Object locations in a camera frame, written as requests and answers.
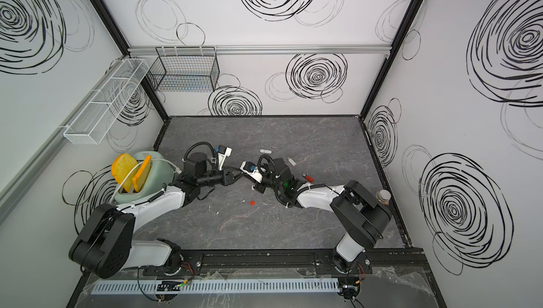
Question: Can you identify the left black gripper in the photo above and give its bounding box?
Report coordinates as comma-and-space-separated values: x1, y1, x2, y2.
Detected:
197, 166, 247, 189

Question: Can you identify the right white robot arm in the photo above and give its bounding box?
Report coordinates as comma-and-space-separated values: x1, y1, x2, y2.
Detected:
241, 155, 393, 273

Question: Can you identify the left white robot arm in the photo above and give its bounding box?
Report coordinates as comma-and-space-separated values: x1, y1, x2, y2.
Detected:
69, 145, 239, 279

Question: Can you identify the green toaster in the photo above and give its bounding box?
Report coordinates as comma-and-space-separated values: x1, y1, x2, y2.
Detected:
111, 151, 174, 203

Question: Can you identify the orange toast slice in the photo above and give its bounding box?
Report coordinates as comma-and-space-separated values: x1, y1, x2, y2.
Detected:
132, 156, 152, 192

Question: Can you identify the round yellow toast slice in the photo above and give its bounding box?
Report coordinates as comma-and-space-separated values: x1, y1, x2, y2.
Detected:
111, 153, 138, 193

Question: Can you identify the light spice jar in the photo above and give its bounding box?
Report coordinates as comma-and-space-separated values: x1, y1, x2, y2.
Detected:
376, 189, 392, 206

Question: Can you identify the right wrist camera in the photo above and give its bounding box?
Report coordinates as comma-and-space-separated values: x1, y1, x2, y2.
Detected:
240, 161, 263, 183

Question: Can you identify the black corrugated cable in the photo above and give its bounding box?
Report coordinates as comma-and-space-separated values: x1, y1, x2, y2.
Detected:
183, 141, 219, 169

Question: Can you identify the black wire basket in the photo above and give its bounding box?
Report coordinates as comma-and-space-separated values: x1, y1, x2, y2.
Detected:
147, 46, 220, 92

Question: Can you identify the white wire shelf basket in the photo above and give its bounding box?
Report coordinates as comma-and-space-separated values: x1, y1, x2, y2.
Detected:
63, 59, 149, 145

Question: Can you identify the grey slotted cable duct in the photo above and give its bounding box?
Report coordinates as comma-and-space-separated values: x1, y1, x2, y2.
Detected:
91, 278, 340, 296

